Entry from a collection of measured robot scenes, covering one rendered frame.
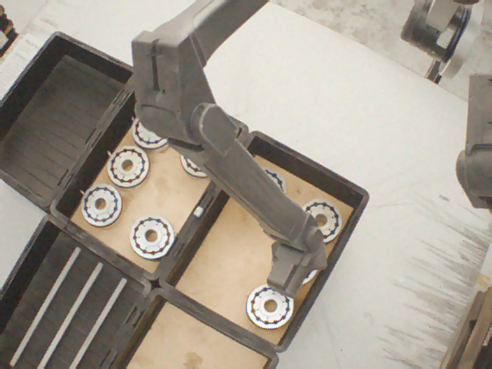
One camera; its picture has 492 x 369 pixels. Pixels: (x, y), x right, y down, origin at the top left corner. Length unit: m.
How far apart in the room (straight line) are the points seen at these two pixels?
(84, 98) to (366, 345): 0.96
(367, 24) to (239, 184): 1.93
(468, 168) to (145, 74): 0.36
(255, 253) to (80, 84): 0.63
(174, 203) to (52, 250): 0.32
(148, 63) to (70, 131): 0.79
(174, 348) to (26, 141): 0.65
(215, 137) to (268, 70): 0.93
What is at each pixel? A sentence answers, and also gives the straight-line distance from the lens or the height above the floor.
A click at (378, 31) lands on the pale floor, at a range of 2.55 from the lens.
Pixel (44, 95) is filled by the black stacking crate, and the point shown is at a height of 0.83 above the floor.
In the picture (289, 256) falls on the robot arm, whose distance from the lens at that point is 0.94.
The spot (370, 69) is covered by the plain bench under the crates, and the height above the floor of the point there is 0.70.
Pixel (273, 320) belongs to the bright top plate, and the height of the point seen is 0.86.
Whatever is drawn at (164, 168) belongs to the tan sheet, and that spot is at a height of 0.83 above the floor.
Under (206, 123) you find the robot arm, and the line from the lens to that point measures 0.57.
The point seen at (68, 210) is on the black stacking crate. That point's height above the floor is 0.85.
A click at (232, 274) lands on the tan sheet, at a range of 1.18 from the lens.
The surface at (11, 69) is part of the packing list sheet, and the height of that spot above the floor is 0.70.
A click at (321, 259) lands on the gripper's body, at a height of 0.96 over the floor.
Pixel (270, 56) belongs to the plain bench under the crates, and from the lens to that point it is 1.54.
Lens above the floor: 2.00
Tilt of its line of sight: 72 degrees down
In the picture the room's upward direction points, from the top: 4 degrees clockwise
